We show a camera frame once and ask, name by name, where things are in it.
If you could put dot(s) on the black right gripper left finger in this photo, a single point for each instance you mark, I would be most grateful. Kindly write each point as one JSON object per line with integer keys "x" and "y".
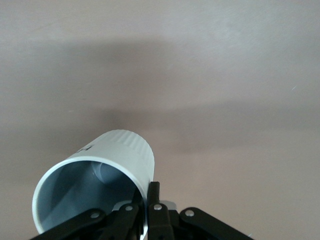
{"x": 100, "y": 222}

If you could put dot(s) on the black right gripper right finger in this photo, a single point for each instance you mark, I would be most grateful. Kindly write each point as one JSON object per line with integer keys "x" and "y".
{"x": 165, "y": 222}

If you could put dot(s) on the white mug with grey inside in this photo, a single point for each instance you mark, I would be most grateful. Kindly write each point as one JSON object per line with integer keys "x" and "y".
{"x": 120, "y": 155}

